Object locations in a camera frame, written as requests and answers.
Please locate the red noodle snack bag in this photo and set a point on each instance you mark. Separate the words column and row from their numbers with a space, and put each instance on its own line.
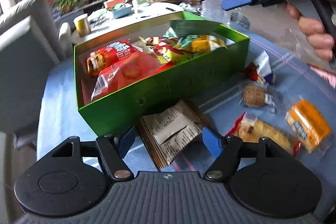
column 105, row 56

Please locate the orange wrapped cake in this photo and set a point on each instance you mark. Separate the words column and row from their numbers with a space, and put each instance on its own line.
column 308, row 121

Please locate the red white blue packet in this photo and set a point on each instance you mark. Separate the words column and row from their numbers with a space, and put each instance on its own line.
column 263, row 66

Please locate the dark tv cabinet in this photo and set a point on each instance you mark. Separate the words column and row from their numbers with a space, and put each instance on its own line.
column 92, row 7

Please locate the teal plastic basket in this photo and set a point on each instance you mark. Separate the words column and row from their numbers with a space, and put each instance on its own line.
column 120, row 12

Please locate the clear plastic bag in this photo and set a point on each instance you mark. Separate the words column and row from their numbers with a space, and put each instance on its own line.
column 233, row 18

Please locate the round brown wrapped cake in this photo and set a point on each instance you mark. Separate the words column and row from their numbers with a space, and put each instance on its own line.
column 254, row 96

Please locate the brown snack packet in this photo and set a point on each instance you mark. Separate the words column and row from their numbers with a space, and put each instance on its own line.
column 170, row 129

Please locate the yellow can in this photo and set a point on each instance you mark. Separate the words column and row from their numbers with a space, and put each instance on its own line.
column 82, row 25

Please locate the green cardboard box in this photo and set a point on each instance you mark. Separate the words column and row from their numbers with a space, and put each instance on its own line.
column 162, row 92

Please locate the yellow and red snack bag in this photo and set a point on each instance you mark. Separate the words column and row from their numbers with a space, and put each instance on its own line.
column 162, row 52

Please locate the yellow wrapped pastry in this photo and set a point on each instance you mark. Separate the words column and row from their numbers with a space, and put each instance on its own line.
column 262, row 132

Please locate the red cracker packet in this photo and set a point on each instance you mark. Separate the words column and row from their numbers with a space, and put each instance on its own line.
column 131, row 69

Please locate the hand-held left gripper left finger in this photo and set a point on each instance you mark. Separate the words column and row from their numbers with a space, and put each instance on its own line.
column 127, row 140

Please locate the person's right hand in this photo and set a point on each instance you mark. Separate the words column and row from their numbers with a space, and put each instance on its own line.
column 315, row 43

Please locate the dark green snack bag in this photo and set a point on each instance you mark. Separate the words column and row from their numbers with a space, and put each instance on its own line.
column 194, row 26

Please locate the blue plaid tablecloth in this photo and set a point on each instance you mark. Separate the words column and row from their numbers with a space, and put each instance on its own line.
column 65, row 108

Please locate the grey armchair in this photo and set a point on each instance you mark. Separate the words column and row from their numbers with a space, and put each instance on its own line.
column 23, row 37

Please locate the round white table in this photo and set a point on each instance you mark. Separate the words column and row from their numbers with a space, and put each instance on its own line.
column 157, row 7

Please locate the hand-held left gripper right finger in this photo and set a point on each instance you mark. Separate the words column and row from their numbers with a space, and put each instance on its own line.
column 212, row 142

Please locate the yellow and green snack bag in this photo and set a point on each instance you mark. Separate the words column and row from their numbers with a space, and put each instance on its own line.
column 199, row 43

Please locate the small white bottle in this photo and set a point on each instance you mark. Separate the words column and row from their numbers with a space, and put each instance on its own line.
column 135, row 3

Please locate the pink cloth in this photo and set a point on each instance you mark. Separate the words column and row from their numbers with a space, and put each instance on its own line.
column 325, row 77

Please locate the orange basket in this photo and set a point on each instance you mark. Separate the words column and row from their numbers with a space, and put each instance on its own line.
column 113, row 2

